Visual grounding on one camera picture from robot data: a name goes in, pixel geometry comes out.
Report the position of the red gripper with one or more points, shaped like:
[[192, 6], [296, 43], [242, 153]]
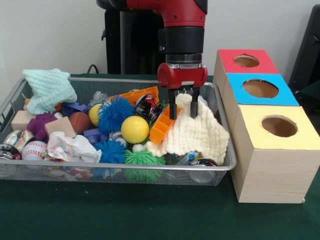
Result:
[[180, 76]]

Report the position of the cream knitted cloth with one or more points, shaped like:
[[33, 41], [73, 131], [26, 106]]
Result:
[[195, 132]]

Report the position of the mint knitted cloth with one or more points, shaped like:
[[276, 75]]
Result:
[[50, 90]]

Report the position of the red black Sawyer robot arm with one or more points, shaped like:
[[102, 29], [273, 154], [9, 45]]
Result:
[[185, 37]]

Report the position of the shallow mesh bin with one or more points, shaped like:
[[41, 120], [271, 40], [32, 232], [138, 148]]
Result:
[[150, 175]]

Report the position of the wooden box with three holes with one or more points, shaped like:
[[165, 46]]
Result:
[[272, 175]]

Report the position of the orange plastic brick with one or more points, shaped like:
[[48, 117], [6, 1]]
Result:
[[140, 93], [161, 126]]

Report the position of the yellow ball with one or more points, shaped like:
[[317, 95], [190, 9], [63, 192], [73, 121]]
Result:
[[135, 130]]

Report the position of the green spiky ball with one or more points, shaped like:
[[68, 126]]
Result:
[[142, 158]]

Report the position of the blue spiky ball with eyes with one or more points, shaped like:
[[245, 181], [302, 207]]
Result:
[[115, 115]]

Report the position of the white crumpled paper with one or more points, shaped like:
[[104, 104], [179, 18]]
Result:
[[72, 147]]

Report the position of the dark green tablecloth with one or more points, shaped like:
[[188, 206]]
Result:
[[125, 215]]

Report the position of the green covered side table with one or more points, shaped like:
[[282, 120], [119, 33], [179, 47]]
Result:
[[312, 92]]

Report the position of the black chair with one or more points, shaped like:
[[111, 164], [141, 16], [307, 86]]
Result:
[[310, 50]]

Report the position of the white baseball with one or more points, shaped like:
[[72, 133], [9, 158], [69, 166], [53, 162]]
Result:
[[33, 150]]

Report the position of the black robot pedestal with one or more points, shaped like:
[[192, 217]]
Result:
[[135, 42]]

